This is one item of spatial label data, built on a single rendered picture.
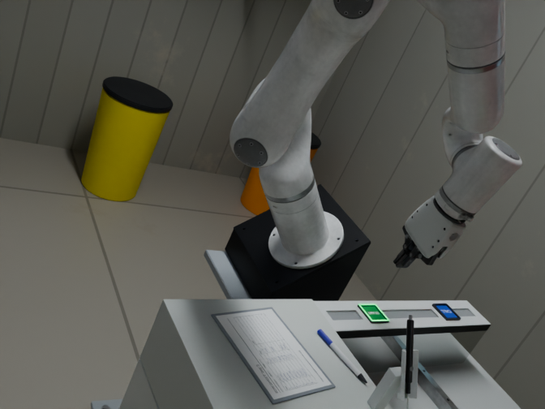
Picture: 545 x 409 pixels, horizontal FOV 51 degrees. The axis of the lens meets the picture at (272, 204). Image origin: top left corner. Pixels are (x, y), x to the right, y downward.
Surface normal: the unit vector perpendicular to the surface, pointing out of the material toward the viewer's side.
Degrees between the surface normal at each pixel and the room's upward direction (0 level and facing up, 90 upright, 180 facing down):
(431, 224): 91
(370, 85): 90
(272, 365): 0
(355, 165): 90
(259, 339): 0
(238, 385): 0
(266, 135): 92
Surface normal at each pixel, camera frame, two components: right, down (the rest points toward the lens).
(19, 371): 0.39, -0.83
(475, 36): -0.22, 0.69
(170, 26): 0.41, 0.54
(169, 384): -0.81, -0.10
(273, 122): -0.07, 0.41
